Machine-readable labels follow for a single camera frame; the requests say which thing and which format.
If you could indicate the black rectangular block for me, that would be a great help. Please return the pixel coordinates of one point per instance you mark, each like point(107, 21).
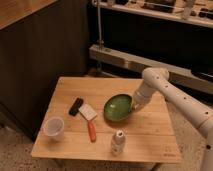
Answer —
point(75, 107)

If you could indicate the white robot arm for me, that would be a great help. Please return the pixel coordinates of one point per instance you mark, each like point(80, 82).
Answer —
point(199, 115)

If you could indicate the metal shelf rack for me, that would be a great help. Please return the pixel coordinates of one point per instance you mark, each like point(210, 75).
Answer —
point(175, 34)

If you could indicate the clear plastic cup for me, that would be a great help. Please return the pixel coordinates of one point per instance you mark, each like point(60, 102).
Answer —
point(54, 128)

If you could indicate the green ceramic bowl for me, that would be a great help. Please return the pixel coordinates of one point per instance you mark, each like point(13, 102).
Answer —
point(118, 107)

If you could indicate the dark wooden cabinet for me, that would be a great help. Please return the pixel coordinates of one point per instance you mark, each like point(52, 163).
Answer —
point(34, 53)

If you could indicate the wooden table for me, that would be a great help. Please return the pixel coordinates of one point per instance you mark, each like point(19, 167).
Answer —
point(149, 134)

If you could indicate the white plastic bottle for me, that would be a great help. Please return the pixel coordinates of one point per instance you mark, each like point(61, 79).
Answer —
point(118, 142)

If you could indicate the orange handled scraper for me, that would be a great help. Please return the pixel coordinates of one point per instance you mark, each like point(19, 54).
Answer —
point(89, 114)

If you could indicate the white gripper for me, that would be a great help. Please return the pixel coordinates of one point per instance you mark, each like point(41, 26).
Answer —
point(135, 106)

